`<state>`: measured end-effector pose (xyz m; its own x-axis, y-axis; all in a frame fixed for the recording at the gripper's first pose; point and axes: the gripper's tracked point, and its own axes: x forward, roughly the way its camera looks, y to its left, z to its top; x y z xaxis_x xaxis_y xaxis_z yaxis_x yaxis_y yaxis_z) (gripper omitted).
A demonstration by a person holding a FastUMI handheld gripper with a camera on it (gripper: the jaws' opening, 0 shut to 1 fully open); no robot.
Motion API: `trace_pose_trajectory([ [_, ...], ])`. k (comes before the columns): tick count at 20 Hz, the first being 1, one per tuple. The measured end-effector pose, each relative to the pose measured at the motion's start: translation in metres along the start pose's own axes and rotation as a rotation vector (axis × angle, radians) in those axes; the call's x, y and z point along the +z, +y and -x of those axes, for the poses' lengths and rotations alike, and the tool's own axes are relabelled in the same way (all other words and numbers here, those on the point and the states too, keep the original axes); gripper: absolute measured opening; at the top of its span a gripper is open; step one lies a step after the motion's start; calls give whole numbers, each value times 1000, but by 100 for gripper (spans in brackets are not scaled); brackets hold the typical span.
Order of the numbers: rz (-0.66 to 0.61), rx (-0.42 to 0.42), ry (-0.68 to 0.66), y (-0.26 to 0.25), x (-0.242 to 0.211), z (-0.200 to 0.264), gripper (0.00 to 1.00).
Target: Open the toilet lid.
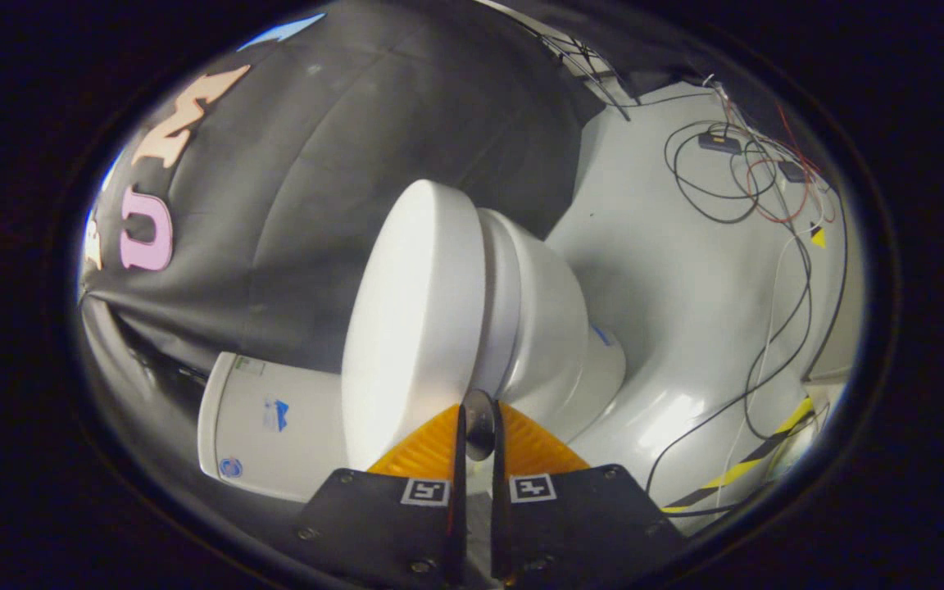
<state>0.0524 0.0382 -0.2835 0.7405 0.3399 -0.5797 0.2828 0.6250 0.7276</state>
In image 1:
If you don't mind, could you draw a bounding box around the black backdrop cloth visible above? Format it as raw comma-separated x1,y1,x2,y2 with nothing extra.
77,0,678,525

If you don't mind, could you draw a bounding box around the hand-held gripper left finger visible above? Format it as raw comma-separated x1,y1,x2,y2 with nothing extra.
294,402,470,588

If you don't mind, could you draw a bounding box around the looped black cable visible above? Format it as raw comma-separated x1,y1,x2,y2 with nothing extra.
664,120,769,225

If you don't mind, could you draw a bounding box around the long black cable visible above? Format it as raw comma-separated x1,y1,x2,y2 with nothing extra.
647,234,815,495

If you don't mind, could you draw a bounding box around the white toilet lid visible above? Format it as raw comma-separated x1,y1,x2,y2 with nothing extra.
341,179,499,473

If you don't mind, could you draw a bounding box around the white toilet bowl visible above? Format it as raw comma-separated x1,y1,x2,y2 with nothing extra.
492,217,628,445

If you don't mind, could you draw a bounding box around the thin red cable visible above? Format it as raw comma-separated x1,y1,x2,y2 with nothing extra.
744,98,837,225

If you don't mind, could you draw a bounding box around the yellow black floor tape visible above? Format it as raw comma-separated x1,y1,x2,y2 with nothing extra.
659,397,819,515

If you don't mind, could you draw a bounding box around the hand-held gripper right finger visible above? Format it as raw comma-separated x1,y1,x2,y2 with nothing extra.
488,400,692,586

